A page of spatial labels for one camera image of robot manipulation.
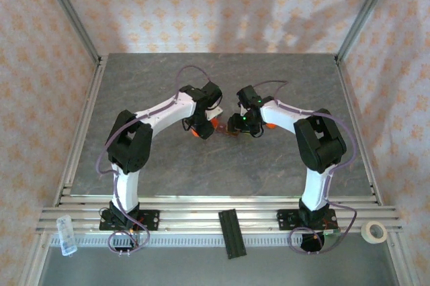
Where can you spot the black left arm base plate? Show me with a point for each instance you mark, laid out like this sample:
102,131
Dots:
151,220

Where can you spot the orange bottle cap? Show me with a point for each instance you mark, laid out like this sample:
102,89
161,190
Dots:
271,126

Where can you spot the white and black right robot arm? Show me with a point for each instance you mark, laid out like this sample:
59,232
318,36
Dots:
315,192

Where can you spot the orange pill bottle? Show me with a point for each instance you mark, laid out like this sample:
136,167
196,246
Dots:
194,133

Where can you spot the aluminium table side rail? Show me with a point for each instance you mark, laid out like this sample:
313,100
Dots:
91,98
348,98

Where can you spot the patterned cloth backdrop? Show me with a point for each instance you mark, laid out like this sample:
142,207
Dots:
168,4

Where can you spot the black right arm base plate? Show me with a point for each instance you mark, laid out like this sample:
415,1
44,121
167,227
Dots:
285,219

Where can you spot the small circuit board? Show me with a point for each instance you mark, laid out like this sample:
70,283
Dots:
332,232

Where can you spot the aluminium frame post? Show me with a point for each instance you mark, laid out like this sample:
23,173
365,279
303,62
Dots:
70,14
365,14

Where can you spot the aluminium mounting rail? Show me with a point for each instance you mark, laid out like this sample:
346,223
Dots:
191,217

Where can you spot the black rail piece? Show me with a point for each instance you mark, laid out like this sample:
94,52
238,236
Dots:
231,232

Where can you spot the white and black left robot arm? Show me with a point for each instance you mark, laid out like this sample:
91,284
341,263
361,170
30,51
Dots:
126,188

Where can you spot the clear plastic bottle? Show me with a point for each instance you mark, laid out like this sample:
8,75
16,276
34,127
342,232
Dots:
66,235

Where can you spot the white tape roll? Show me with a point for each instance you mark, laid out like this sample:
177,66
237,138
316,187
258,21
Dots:
366,234

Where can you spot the brown pill organizer strip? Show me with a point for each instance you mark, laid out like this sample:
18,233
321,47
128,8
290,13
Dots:
222,129

